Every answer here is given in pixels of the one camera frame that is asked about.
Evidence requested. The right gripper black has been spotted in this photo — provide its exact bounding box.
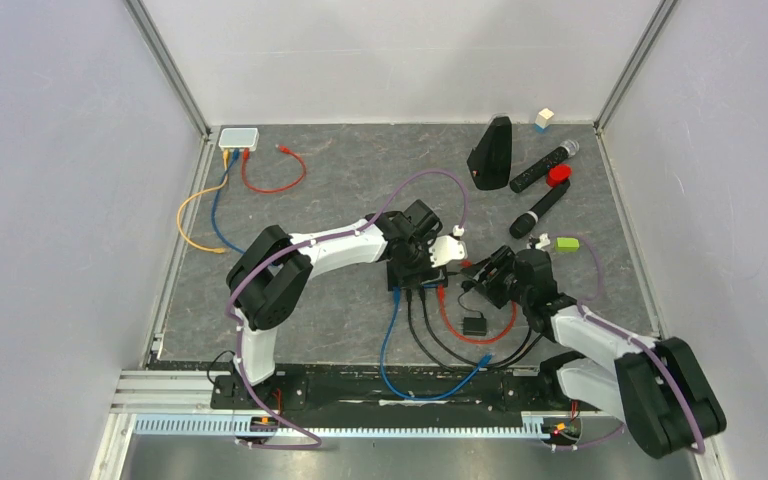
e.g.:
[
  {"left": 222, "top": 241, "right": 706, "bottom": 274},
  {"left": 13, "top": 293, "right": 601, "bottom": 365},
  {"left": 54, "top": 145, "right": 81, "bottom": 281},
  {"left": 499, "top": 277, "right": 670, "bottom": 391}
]
[{"left": 460, "top": 246, "right": 531, "bottom": 309}]

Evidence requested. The black wedge shaped stand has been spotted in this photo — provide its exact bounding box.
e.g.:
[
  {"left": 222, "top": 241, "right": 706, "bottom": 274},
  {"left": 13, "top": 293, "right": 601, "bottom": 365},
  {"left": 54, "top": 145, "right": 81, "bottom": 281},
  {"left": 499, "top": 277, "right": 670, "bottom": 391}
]
[{"left": 467, "top": 115, "right": 513, "bottom": 191}]

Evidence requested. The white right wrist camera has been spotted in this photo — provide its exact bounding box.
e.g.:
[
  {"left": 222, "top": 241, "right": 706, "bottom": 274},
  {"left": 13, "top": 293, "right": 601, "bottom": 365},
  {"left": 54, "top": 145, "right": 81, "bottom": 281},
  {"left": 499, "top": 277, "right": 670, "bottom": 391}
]
[{"left": 528, "top": 233, "right": 552, "bottom": 251}]

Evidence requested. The red round cap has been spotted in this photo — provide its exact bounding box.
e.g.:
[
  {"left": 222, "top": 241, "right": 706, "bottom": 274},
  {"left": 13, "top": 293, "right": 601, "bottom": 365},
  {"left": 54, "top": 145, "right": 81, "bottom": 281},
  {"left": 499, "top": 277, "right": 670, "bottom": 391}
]
[{"left": 546, "top": 164, "right": 572, "bottom": 188}]

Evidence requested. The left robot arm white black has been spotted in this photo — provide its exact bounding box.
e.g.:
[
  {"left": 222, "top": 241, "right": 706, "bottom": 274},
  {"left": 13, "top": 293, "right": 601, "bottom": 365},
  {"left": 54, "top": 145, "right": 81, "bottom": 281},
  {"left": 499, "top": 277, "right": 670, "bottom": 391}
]
[{"left": 226, "top": 200, "right": 467, "bottom": 408}]

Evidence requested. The black power adapter plug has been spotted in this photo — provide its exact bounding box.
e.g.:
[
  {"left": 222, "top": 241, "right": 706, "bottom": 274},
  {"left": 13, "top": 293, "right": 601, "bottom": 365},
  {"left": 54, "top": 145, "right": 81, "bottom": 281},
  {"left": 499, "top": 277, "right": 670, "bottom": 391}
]
[{"left": 461, "top": 316, "right": 488, "bottom": 337}]

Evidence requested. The black network switch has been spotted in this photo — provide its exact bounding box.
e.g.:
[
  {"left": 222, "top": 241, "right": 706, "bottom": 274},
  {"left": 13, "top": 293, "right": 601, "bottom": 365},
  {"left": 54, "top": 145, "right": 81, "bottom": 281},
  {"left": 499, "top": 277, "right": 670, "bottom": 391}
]
[{"left": 386, "top": 263, "right": 459, "bottom": 292}]

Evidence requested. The black microphone lower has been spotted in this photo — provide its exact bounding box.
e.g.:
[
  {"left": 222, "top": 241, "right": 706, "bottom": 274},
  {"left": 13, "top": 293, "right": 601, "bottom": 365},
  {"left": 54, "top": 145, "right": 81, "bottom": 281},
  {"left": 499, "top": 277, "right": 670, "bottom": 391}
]
[{"left": 508, "top": 180, "right": 571, "bottom": 239}]

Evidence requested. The black ethernet cable inner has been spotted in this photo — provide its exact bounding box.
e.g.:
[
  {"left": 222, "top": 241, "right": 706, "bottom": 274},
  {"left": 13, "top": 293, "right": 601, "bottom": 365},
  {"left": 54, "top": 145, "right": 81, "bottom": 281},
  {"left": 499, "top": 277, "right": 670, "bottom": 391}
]
[{"left": 420, "top": 288, "right": 534, "bottom": 367}]

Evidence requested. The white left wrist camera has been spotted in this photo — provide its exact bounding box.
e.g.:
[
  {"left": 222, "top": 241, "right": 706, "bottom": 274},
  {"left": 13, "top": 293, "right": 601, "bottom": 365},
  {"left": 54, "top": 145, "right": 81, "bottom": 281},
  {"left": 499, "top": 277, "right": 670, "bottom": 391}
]
[{"left": 428, "top": 226, "right": 468, "bottom": 268}]

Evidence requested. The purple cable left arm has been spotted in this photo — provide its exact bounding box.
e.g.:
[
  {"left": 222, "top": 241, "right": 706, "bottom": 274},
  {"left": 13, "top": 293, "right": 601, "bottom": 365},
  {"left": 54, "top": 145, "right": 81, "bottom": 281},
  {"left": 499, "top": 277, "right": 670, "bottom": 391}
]
[{"left": 225, "top": 168, "right": 471, "bottom": 452}]

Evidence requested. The black ethernet cable outer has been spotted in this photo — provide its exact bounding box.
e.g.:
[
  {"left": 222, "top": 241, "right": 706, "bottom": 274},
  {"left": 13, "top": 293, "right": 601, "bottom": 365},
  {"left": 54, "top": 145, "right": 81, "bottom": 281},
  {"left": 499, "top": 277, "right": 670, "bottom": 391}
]
[{"left": 405, "top": 290, "right": 544, "bottom": 371}]

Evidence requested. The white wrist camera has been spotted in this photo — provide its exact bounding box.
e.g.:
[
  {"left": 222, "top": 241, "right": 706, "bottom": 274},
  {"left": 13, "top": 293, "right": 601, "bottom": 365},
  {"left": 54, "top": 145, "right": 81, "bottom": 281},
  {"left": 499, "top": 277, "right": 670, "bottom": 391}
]
[
  {"left": 528, "top": 233, "right": 552, "bottom": 251},
  {"left": 428, "top": 226, "right": 468, "bottom": 268}
]

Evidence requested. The black microphone silver head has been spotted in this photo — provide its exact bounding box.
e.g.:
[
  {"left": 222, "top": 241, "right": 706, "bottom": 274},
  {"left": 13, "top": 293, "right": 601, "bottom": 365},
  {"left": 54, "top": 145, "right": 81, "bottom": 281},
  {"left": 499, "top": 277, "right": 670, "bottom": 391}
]
[{"left": 509, "top": 139, "right": 579, "bottom": 194}]

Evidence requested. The red ethernet cable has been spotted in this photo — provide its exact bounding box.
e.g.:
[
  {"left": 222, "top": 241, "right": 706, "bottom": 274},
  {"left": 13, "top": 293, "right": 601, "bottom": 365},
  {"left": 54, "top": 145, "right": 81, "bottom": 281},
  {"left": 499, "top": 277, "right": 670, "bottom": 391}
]
[
  {"left": 240, "top": 143, "right": 308, "bottom": 195},
  {"left": 436, "top": 259, "right": 519, "bottom": 346}
]

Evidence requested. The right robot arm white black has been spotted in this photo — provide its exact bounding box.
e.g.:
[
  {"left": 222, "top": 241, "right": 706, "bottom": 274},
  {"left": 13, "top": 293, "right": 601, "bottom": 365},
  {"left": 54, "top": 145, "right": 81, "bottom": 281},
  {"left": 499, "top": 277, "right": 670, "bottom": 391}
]
[{"left": 464, "top": 246, "right": 727, "bottom": 459}]

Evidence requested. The white blue block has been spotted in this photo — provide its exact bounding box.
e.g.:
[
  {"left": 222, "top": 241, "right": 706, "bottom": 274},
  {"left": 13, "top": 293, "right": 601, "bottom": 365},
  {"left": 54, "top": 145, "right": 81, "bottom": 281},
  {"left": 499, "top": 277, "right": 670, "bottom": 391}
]
[{"left": 534, "top": 108, "right": 555, "bottom": 132}]

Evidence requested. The yellow ethernet cable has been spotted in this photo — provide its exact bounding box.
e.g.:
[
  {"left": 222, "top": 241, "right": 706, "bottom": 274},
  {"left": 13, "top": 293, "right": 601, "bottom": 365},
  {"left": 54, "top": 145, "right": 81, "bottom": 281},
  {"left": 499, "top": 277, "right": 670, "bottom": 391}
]
[{"left": 176, "top": 149, "right": 232, "bottom": 256}]

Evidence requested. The aluminium frame rail front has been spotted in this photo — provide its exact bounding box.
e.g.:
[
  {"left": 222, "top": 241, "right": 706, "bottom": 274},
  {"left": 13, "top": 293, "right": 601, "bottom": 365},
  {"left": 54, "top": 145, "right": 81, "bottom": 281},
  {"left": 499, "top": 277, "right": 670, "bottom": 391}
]
[{"left": 112, "top": 371, "right": 569, "bottom": 440}]

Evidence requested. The white network switch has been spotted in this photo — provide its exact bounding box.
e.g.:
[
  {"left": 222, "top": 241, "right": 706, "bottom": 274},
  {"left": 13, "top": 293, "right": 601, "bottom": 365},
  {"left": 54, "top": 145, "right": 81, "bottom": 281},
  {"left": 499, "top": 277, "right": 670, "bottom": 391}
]
[{"left": 217, "top": 127, "right": 260, "bottom": 152}]

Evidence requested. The green block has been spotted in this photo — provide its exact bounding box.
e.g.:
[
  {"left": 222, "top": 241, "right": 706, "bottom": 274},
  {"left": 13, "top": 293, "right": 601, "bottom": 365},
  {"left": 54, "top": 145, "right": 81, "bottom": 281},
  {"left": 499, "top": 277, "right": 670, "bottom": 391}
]
[{"left": 555, "top": 237, "right": 581, "bottom": 253}]

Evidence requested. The blue ethernet cable at white switch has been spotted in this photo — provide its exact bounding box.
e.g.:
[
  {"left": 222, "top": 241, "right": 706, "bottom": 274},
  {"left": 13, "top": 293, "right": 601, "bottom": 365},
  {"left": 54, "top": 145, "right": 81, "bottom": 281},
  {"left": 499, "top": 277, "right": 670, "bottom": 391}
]
[{"left": 209, "top": 149, "right": 247, "bottom": 256}]

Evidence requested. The thin black adapter cord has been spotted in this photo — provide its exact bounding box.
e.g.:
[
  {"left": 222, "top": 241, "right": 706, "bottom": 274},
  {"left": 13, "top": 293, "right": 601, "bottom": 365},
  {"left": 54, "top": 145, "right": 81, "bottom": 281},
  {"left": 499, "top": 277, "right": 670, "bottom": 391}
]
[{"left": 456, "top": 281, "right": 491, "bottom": 319}]

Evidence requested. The red ethernet cable at white switch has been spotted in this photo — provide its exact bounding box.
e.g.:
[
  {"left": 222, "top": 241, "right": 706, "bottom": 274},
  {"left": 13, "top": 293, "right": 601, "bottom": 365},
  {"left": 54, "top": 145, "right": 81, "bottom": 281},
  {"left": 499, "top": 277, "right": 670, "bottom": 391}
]
[{"left": 240, "top": 143, "right": 308, "bottom": 195}]

